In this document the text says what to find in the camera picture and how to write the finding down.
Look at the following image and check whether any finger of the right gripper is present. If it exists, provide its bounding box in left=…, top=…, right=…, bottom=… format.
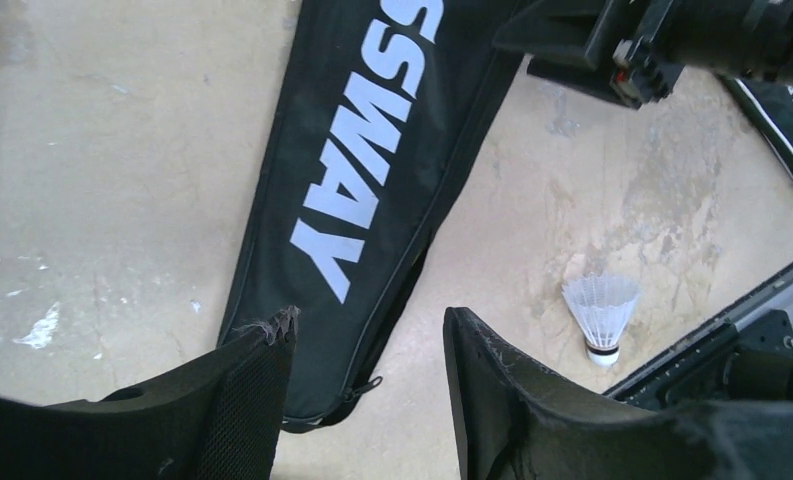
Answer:
left=527, top=57, right=635, bottom=109
left=493, top=0, right=609, bottom=70

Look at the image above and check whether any right white shuttlecock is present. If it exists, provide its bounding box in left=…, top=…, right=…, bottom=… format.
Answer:
left=562, top=274, right=641, bottom=367

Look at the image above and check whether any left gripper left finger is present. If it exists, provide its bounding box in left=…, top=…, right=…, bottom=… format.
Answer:
left=0, top=307, right=299, bottom=479

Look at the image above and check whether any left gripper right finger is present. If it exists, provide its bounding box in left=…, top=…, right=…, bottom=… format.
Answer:
left=443, top=307, right=793, bottom=479

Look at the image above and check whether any black CROSSWAY racket bag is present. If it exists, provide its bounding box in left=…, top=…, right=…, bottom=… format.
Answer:
left=218, top=1, right=524, bottom=433

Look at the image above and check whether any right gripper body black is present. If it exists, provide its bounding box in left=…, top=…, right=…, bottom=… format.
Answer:
left=581, top=1, right=793, bottom=109

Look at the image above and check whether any black SPORT racket bag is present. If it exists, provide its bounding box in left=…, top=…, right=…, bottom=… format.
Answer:
left=718, top=76, right=793, bottom=180

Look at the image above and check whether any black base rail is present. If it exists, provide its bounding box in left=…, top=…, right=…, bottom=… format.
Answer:
left=605, top=262, right=793, bottom=411

